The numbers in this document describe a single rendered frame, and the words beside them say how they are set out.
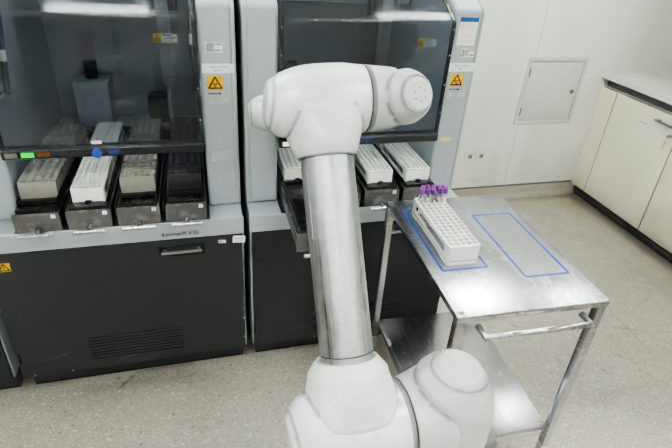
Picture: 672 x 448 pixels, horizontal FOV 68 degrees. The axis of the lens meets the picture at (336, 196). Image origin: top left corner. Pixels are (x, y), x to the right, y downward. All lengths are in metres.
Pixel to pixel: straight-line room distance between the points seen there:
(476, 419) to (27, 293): 1.54
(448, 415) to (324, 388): 0.22
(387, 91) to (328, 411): 0.57
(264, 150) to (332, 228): 0.93
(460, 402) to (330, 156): 0.49
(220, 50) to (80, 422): 1.44
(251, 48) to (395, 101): 0.83
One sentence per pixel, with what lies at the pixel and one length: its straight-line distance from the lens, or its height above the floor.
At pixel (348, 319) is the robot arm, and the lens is 0.91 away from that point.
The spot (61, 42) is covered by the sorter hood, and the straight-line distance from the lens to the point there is 1.69.
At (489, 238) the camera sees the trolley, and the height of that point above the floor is 0.82.
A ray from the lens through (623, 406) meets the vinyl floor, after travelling 2.52.
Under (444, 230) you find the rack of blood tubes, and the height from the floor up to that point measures 0.88.
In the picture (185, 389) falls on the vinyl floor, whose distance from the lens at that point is 2.22.
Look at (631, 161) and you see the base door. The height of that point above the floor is 0.45.
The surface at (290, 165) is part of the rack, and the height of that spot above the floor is 0.86.
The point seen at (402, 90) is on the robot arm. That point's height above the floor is 1.41.
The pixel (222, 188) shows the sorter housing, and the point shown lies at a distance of 1.84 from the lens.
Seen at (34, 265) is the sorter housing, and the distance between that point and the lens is 1.95.
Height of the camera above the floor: 1.67
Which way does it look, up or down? 29 degrees down
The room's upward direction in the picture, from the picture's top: 4 degrees clockwise
